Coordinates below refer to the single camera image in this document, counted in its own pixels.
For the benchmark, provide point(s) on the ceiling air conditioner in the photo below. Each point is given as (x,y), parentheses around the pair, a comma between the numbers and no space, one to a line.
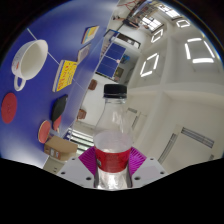
(136,119)

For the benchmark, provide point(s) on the tall dark-framed window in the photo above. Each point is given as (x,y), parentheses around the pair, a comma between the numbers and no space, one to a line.
(80,138)

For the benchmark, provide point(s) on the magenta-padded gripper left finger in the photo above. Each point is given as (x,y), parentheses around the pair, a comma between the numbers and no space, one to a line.
(75,171)

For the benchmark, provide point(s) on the clear bottle with red label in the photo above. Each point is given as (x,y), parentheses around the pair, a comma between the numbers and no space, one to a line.
(112,156)

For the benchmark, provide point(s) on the white mug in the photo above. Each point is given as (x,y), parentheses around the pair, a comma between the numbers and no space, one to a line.
(28,61)

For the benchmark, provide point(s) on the brown cardboard box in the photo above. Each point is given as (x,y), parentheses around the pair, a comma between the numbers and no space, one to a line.
(61,148)

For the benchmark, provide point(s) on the brown chair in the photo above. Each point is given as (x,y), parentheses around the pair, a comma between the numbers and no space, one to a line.
(92,84)
(81,114)

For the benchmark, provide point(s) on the grey book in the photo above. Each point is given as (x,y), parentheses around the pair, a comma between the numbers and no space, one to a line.
(84,53)

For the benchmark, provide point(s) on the long ceiling strip fixture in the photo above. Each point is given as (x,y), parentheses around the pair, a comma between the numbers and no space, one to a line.
(198,137)

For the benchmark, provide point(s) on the red table tennis paddle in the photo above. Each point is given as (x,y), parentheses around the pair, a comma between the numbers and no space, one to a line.
(44,131)
(57,124)

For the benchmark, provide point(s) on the folded blue table tennis table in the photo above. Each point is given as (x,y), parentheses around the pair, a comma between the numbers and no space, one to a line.
(111,60)

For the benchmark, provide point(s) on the flat round red coaster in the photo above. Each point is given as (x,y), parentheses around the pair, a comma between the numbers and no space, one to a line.
(9,108)

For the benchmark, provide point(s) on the group of ceiling lights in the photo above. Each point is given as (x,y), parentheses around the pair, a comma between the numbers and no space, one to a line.
(196,60)

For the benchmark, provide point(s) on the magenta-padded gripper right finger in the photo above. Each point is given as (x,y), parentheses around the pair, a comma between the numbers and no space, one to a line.
(148,170)

